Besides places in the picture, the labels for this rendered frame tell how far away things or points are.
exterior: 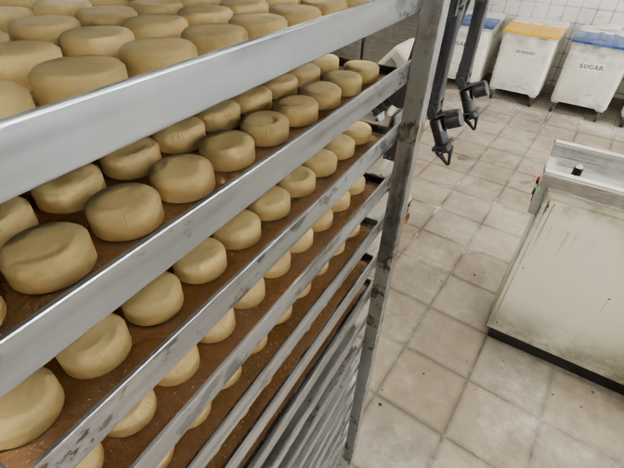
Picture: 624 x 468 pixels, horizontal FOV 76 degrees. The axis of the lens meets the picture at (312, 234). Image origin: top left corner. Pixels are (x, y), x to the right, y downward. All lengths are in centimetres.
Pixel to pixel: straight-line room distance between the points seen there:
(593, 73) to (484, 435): 388
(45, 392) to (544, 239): 165
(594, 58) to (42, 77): 486
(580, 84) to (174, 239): 488
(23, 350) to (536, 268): 175
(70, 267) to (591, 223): 162
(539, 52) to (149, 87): 486
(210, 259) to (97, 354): 12
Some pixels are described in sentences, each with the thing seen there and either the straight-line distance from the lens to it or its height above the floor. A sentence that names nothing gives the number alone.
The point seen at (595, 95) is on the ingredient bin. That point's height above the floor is 26.
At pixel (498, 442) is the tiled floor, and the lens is 189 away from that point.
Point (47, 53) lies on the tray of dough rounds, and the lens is 32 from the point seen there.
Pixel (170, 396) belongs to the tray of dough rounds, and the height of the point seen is 122.
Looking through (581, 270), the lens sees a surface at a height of 56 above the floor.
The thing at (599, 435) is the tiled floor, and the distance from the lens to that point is 211.
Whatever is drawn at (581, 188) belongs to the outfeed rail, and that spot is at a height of 87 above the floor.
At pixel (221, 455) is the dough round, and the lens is 59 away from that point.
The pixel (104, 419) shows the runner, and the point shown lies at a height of 132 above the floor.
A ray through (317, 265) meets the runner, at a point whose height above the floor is 123.
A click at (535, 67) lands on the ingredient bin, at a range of 504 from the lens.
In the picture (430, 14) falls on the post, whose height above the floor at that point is 149.
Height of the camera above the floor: 158
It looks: 39 degrees down
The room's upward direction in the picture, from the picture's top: 2 degrees clockwise
